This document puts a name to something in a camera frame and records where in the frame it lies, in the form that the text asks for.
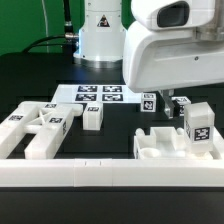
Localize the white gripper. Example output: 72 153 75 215
123 22 224 119

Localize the white chair seat part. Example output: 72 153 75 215
133 127 224 161

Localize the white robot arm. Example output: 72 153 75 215
74 0 224 92

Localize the white tagged cube right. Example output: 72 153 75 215
172 96 191 116

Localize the white tagged cube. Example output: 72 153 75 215
172 96 191 116
141 93 156 112

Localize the white tagged cube left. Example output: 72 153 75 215
141 93 156 112

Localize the white fiducial marker plate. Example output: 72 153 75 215
52 84 141 103

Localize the white U-shaped fence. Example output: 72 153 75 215
0 126 224 188

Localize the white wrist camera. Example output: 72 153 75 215
131 0 216 31

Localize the black cable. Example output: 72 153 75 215
21 0 80 54

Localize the white chair back frame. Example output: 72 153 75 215
0 101 83 160

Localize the white thin cable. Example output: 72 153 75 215
41 0 50 54

